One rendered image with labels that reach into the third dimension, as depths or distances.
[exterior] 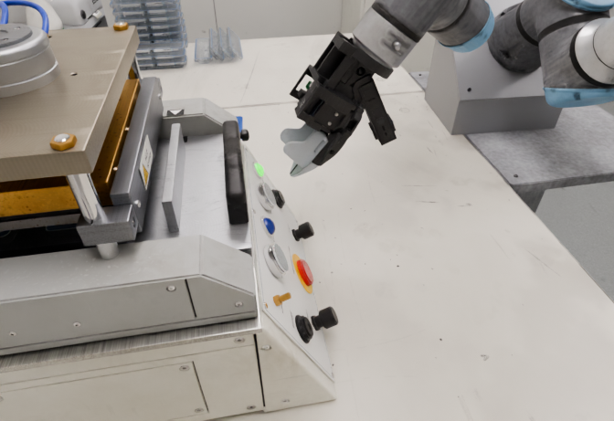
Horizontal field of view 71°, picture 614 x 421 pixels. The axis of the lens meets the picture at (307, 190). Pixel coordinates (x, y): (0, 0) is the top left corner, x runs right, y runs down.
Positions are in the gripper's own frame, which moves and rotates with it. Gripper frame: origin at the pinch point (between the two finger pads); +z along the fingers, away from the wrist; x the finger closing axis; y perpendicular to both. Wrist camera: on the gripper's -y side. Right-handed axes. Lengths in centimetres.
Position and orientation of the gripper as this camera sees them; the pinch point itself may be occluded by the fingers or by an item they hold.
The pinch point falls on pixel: (300, 171)
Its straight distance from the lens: 65.4
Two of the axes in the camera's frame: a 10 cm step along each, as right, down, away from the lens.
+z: -5.7, 7.0, 4.3
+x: 1.8, 6.2, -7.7
